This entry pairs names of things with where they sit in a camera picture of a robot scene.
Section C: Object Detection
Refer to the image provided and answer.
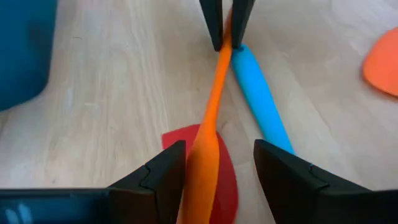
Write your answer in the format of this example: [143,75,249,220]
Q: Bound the blue plastic tray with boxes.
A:
[0,0,59,112]

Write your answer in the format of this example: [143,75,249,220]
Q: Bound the orange silicone spatula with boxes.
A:
[362,26,398,98]
[176,8,234,224]

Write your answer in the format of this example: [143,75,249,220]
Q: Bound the red silicone spatula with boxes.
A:
[161,123,239,224]

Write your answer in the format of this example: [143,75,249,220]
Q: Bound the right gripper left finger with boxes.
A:
[108,139,187,224]

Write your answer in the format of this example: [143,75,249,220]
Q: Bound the blue silicone spatula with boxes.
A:
[231,43,296,156]

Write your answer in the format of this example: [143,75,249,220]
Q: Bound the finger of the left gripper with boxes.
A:
[198,0,224,52]
[231,0,256,49]

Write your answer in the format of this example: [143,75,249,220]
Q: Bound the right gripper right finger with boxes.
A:
[253,139,398,224]

